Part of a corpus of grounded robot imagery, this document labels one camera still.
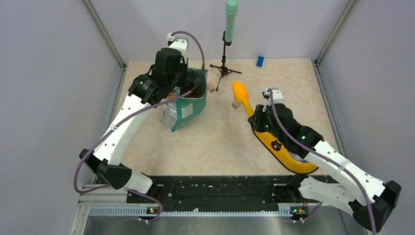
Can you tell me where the yellow plastic scoop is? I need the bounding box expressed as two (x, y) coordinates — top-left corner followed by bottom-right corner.
(231, 81), (254, 117)

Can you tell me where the green pet food bag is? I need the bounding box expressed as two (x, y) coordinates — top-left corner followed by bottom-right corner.
(161, 70), (208, 132)

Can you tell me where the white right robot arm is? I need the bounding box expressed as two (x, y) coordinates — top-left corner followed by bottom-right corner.
(248, 103), (402, 233)

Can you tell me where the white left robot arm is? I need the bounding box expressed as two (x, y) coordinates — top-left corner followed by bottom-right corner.
(81, 47), (187, 202)

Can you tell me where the yellow double pet bowl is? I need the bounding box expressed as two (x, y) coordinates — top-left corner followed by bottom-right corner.
(253, 131), (319, 174)

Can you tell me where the brown pet food kibble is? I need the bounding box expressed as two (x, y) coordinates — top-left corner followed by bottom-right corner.
(180, 88), (206, 98)

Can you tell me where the small wooden cube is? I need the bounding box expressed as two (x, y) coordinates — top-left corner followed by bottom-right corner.
(231, 101), (241, 109)

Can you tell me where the rectangular wooden block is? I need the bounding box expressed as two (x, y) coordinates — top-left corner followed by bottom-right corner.
(207, 82), (216, 93)

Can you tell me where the black tripod stand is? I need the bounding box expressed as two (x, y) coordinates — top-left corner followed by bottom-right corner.
(209, 31), (242, 92)

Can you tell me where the blue small object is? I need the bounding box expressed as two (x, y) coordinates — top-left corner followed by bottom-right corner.
(256, 56), (264, 67)

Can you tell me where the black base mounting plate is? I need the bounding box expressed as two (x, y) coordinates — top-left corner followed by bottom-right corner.
(147, 175), (310, 212)

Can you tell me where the green cylinder on stand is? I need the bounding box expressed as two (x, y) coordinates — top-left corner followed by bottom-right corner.
(224, 0), (238, 46)

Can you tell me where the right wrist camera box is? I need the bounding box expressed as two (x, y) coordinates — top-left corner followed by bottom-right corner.
(262, 88), (283, 112)

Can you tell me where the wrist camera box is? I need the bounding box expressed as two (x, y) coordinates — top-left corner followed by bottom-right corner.
(167, 33), (189, 64)
(262, 88), (283, 112)

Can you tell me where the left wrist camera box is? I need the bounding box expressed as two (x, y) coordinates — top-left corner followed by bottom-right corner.
(167, 33), (189, 64)

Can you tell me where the aluminium front rail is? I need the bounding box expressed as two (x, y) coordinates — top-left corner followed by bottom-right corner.
(77, 184), (373, 218)

